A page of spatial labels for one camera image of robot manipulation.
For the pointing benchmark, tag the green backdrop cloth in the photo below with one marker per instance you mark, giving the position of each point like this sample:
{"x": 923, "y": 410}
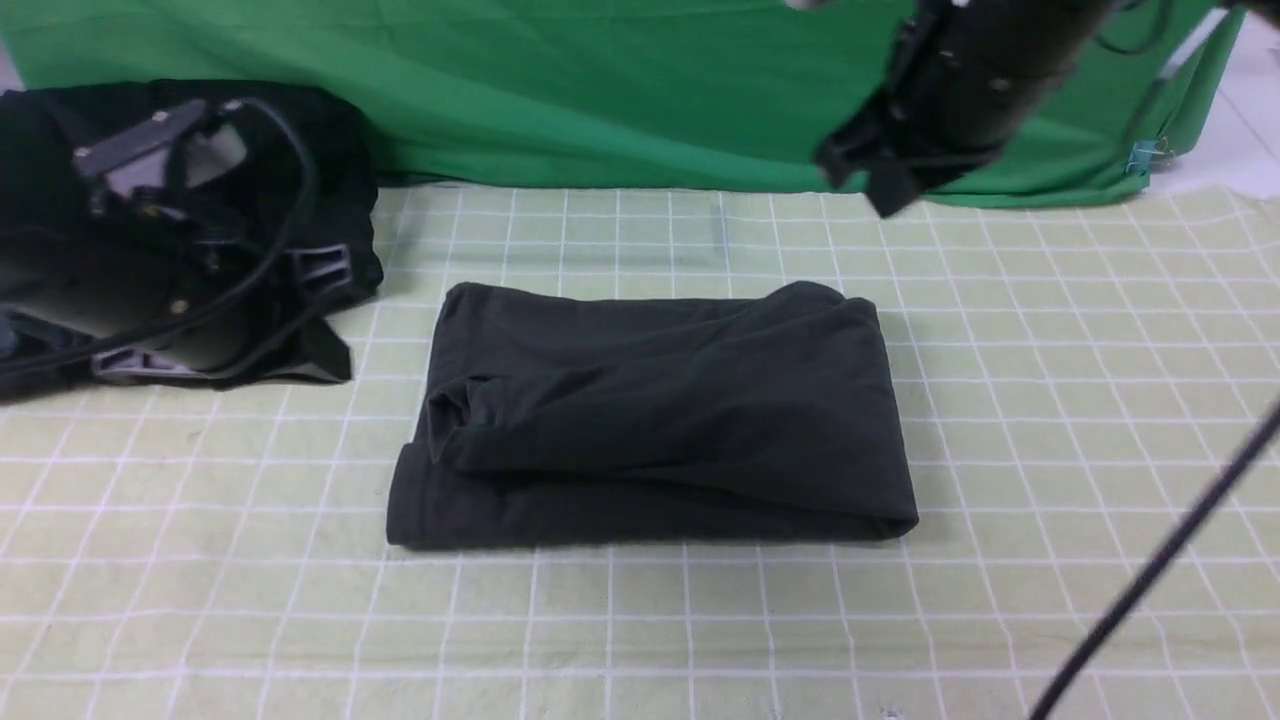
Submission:
{"x": 711, "y": 95}

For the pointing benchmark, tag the blue binder clip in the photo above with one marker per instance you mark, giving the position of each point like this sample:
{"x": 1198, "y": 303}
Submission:
{"x": 1148, "y": 157}

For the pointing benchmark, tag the black clothes pile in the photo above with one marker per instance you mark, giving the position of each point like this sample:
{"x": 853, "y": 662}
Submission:
{"x": 308, "y": 182}

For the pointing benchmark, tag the black gripper, camera right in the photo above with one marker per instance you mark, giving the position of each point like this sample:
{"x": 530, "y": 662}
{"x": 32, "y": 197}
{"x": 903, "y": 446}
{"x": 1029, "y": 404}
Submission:
{"x": 901, "y": 162}

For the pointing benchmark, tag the black robot arm, camera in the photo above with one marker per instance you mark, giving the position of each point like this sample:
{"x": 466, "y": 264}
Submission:
{"x": 970, "y": 74}
{"x": 119, "y": 279}

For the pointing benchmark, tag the silver wrist camera, camera left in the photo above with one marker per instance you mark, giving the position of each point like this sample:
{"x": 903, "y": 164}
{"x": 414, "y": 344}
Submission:
{"x": 176, "y": 149}

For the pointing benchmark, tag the gray long-sleeve top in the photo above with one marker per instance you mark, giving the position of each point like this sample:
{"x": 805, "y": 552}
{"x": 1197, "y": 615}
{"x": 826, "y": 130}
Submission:
{"x": 563, "y": 422}

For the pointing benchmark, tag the light green checkered tablecloth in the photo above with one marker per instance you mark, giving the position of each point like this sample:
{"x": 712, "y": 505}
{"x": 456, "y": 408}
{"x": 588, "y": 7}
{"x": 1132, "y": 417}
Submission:
{"x": 1069, "y": 381}

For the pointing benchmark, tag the black robot arm, camera left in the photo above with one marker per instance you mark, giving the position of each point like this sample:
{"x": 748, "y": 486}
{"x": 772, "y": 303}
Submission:
{"x": 119, "y": 279}

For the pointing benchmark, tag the black robot arm, camera right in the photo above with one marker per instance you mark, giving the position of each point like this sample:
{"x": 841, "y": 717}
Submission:
{"x": 970, "y": 74}

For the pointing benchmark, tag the black gripper, camera left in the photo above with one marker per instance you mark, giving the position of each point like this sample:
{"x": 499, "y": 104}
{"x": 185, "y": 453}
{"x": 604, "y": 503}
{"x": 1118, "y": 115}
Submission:
{"x": 279, "y": 334}

